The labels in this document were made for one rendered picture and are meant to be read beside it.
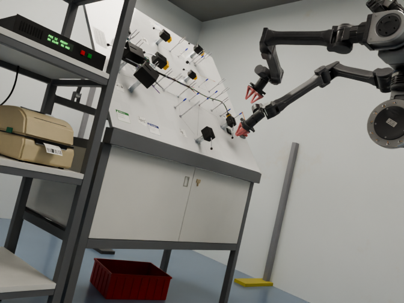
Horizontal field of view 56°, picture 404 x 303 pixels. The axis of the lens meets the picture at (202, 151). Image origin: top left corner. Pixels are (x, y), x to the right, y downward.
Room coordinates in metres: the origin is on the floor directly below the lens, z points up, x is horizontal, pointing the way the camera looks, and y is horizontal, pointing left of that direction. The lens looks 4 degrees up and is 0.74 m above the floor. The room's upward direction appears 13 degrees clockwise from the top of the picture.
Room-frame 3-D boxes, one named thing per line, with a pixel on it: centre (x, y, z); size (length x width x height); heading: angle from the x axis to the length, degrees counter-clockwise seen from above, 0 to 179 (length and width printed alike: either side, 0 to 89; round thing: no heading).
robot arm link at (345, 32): (1.55, -0.48, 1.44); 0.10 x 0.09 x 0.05; 43
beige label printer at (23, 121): (1.49, 0.66, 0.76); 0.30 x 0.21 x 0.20; 53
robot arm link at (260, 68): (2.18, -0.27, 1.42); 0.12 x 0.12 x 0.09; 49
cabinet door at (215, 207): (2.23, -0.16, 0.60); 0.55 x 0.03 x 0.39; 139
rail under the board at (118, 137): (2.01, 0.00, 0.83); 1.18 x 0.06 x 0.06; 139
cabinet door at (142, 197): (1.82, 0.20, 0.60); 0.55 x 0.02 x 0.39; 139
